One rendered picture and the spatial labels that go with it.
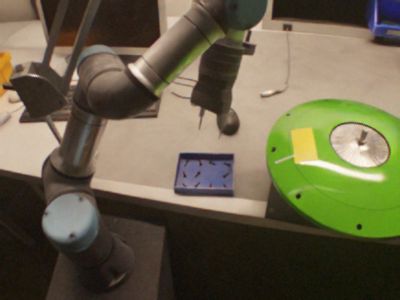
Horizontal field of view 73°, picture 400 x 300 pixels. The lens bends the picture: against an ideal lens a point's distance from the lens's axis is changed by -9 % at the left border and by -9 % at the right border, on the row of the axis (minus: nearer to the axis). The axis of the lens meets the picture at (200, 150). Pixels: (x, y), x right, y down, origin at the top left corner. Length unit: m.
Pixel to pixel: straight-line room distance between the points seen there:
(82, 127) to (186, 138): 0.32
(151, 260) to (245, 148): 0.34
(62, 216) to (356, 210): 0.46
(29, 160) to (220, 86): 0.56
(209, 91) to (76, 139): 0.25
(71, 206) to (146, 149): 0.30
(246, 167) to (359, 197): 0.30
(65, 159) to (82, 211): 0.10
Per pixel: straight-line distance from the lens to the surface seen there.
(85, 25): 0.55
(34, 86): 0.62
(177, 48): 0.38
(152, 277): 0.65
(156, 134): 0.78
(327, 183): 0.47
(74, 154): 0.54
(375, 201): 0.48
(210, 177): 0.67
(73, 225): 0.50
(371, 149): 0.53
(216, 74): 0.53
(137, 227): 0.70
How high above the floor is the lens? 1.45
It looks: 48 degrees down
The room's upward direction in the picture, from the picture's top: 6 degrees counter-clockwise
